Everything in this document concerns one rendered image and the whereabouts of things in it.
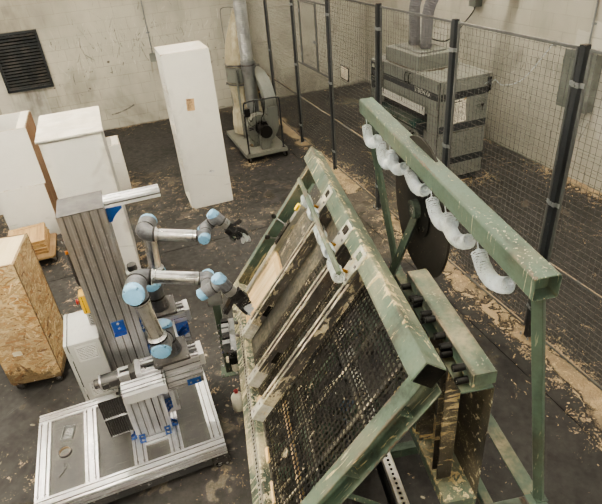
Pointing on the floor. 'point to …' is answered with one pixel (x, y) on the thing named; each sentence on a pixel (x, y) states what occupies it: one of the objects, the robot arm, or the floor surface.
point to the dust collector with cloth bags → (244, 79)
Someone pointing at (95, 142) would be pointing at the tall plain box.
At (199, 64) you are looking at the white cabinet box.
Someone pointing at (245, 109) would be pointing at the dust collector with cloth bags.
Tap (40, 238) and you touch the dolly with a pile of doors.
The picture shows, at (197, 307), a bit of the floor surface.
